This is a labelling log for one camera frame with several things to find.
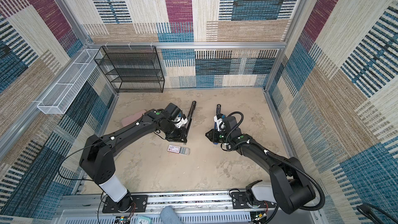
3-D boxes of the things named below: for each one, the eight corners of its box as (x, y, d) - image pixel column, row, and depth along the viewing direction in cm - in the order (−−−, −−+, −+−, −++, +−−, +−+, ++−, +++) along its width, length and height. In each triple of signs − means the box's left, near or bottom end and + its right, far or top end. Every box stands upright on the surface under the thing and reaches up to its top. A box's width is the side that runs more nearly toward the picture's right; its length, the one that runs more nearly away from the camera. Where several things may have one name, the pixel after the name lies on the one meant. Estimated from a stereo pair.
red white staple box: (167, 151, 92) (166, 149, 90) (169, 146, 94) (168, 144, 93) (178, 153, 91) (178, 152, 90) (180, 148, 93) (180, 146, 92)
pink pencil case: (123, 126, 103) (121, 124, 101) (122, 120, 106) (120, 118, 104) (148, 117, 108) (146, 115, 106) (146, 112, 111) (145, 109, 109)
